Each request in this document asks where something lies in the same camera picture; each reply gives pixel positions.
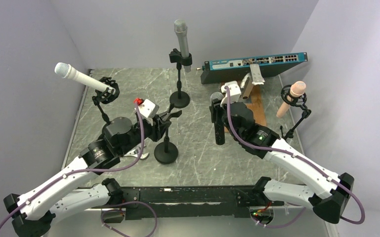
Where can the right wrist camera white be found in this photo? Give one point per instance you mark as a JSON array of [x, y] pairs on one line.
[[231, 91]]

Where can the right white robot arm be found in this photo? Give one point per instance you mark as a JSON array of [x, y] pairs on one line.
[[325, 192]]

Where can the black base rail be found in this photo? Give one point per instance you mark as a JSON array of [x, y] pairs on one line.
[[190, 201]]

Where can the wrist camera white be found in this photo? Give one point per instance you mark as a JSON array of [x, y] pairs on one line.
[[231, 91], [147, 109]]

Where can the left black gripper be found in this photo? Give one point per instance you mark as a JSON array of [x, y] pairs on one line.
[[158, 127]]

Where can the left shock mount stand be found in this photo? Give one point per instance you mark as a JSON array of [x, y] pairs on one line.
[[106, 97]]

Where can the wooden board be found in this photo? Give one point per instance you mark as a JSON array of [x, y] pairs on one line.
[[254, 103]]

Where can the white microphone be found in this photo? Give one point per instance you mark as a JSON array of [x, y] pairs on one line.
[[66, 71]]

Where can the right shock mount tripod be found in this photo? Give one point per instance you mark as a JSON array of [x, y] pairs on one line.
[[290, 134]]

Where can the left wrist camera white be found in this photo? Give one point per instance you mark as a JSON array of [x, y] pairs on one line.
[[147, 109]]

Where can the metal bracket with tube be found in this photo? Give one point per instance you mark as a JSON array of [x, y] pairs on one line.
[[252, 78]]

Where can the silver grey microphone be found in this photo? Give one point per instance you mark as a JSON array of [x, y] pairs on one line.
[[184, 56]]

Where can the black mic stand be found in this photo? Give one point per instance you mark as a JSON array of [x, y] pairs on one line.
[[180, 99], [166, 152]]

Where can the red handled adjustable wrench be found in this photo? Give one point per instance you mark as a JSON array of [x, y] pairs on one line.
[[136, 151]]

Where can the pink microphone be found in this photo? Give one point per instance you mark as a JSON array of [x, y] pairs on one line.
[[293, 96]]

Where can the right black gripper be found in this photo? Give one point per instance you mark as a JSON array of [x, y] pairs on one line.
[[212, 109]]

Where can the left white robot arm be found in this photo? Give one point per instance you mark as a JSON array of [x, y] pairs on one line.
[[32, 214]]

